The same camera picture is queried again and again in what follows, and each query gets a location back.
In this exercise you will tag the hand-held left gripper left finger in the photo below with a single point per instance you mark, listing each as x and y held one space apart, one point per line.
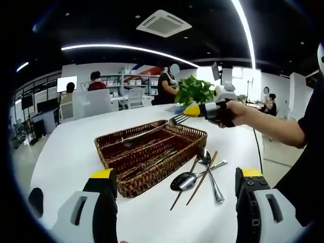
103 202

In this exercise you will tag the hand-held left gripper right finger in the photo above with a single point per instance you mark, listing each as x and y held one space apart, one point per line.
249 202

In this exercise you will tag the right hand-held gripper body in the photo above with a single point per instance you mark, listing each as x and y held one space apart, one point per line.
226 92

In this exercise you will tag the brown wicker storage tray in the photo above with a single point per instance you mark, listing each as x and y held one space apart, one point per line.
152 182

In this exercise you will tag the steel table knife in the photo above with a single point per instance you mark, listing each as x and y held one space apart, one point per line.
152 165
162 158

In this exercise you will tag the white storage shelf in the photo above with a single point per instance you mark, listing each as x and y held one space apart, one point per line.
131 81

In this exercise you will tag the person's right hand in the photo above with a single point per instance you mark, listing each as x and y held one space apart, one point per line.
235 114

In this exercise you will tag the green potted plant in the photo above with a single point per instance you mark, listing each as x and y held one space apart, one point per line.
195 91

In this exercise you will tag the black monitor on tripod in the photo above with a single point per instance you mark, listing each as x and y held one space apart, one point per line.
216 71

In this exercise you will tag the black tripod stand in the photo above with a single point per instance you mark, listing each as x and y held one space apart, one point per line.
250 88

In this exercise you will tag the white mesh office chair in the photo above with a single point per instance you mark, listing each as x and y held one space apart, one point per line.
136 97

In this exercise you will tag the operator person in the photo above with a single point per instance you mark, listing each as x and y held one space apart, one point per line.
303 177

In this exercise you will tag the straight ceiling light strip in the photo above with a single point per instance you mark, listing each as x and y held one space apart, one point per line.
246 33

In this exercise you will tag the ceiling air conditioner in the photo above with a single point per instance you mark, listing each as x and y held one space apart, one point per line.
163 24

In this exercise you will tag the white worn device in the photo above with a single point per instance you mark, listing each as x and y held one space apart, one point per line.
321 54

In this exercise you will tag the curved ceiling light strip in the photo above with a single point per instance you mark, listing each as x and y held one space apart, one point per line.
114 46

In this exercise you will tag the black desk monitor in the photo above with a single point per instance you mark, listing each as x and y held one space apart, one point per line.
48 106

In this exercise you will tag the white wall screen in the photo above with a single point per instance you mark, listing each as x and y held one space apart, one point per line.
66 84

